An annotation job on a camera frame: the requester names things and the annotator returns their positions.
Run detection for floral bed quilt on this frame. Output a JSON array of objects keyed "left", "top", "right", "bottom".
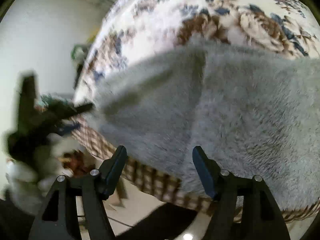
[{"left": 74, "top": 0, "right": 319, "bottom": 221}]

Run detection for white gloved left hand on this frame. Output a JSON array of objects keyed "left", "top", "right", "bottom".
[{"left": 6, "top": 134, "right": 85, "bottom": 216}]

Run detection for grey fleece pants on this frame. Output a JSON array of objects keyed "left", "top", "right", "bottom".
[{"left": 87, "top": 41, "right": 319, "bottom": 209}]

